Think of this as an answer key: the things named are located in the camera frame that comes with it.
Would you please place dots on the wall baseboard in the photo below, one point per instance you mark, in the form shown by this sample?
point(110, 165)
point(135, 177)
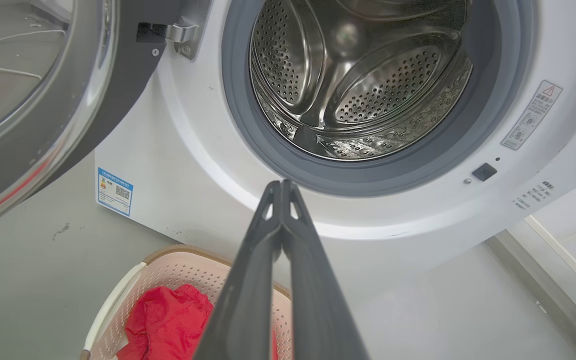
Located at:
point(548, 270)

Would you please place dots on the grey warning sticker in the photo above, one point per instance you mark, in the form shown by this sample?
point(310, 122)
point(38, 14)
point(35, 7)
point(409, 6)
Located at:
point(532, 115)

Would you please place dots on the black glass washer door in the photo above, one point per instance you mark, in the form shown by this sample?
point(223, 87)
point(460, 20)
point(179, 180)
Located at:
point(43, 100)

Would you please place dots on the small printed text label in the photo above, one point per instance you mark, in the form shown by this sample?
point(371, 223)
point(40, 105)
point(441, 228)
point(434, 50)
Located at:
point(534, 195)

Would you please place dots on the blue energy label sticker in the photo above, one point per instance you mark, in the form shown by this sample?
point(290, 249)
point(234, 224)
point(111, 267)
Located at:
point(115, 192)

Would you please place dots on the silver door hinge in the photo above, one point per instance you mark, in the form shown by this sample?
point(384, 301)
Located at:
point(183, 36)

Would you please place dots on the stainless steel washing machine drum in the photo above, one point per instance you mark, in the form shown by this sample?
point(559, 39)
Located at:
point(368, 75)

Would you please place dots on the grey rubber door gasket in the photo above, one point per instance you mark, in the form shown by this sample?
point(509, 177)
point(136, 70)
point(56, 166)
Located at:
point(368, 177)

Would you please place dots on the red cloth garment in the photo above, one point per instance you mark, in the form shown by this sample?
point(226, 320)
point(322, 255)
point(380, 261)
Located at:
point(168, 320)

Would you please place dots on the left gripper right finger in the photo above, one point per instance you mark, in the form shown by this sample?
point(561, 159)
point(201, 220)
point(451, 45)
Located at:
point(318, 310)

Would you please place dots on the cream perforated laundry basket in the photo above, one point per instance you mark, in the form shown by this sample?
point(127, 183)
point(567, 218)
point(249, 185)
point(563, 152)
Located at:
point(168, 270)

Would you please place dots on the white front-load washing machine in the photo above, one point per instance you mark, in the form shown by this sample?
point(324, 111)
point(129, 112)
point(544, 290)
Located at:
point(178, 165)

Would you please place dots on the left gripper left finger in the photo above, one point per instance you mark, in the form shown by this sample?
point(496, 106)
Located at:
point(248, 300)

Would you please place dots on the black door latch socket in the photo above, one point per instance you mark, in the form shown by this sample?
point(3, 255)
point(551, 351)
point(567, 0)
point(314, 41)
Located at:
point(484, 171)

